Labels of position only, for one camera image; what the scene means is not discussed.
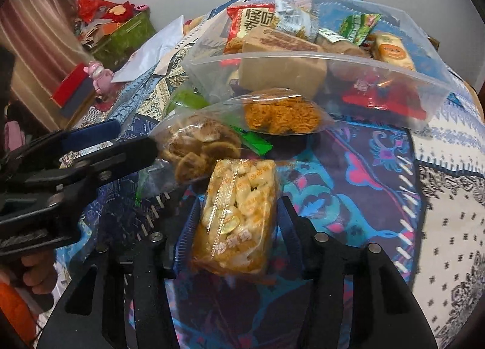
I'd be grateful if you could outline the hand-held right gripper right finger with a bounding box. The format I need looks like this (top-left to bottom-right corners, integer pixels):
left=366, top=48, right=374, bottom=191
left=278, top=195, right=429, bottom=349

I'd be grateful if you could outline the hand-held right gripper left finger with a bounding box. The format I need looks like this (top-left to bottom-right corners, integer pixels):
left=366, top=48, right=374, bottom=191
left=36, top=198, right=201, bottom=349

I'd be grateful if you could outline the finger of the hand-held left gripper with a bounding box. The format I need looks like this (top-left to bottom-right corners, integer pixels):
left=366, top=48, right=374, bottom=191
left=8, top=119, right=122, bottom=171
left=49, top=136, right=158, bottom=198

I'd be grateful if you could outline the yellow rice crisp packet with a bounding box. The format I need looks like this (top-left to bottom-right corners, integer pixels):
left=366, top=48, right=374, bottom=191
left=190, top=158, right=281, bottom=278

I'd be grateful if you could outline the clear bag of brown cookies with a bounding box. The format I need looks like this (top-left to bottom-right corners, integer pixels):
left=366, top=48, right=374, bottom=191
left=149, top=105, right=243, bottom=183

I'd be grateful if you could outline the red cartoon snack packet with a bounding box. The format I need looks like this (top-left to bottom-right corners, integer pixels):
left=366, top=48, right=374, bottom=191
left=341, top=80, right=433, bottom=120

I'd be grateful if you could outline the brown block packet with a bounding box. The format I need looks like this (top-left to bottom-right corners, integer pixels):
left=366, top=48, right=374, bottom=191
left=238, top=27, right=328, bottom=97

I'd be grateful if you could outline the red peanut packet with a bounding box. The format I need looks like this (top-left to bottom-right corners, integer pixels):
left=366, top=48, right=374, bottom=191
left=223, top=4, right=276, bottom=55

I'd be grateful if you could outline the brown roll packet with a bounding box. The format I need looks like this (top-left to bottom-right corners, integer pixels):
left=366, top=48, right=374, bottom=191
left=316, top=29, right=366, bottom=58

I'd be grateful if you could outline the clear plastic container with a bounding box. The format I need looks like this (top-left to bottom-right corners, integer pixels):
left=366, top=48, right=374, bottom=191
left=182, top=0, right=455, bottom=132

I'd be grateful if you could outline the yellow white cake packet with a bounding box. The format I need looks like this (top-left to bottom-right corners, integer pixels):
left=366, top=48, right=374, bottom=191
left=369, top=31, right=417, bottom=71

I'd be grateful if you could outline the small silver snack packet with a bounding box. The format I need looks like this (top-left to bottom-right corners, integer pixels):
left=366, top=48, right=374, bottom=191
left=273, top=0, right=323, bottom=41

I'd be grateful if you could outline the green pea packet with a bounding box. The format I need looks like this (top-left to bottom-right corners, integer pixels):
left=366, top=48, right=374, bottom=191
left=338, top=13, right=383, bottom=47

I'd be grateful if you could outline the person's left hand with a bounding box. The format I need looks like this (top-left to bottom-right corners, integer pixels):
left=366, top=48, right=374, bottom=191
left=17, top=251, right=58, bottom=295

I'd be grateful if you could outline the red flat box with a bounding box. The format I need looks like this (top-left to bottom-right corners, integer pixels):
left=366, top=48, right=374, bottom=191
left=51, top=63, right=95, bottom=118

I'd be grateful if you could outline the pink toy figure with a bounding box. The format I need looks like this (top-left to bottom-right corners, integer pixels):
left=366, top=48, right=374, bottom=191
left=88, top=61, right=114, bottom=94

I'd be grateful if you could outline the green stick packet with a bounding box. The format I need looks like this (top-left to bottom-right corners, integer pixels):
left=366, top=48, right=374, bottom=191
left=233, top=125, right=273, bottom=156

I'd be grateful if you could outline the green patterned box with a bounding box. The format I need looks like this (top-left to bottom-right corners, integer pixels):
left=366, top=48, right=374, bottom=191
left=91, top=12, right=158, bottom=69

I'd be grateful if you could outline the white plastic bag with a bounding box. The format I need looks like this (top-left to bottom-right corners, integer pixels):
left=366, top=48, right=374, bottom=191
left=112, top=16, right=186, bottom=82

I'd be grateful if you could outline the orange fried noodle packet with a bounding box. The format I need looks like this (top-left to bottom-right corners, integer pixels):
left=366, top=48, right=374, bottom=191
left=227, top=88, right=334, bottom=135

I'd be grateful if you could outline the striped brown curtain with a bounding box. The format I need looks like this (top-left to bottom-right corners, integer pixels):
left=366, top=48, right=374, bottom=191
left=0, top=0, right=82, bottom=130

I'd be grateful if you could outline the green gift box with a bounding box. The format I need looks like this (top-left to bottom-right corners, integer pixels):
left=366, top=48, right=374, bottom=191
left=76, top=0, right=150, bottom=43

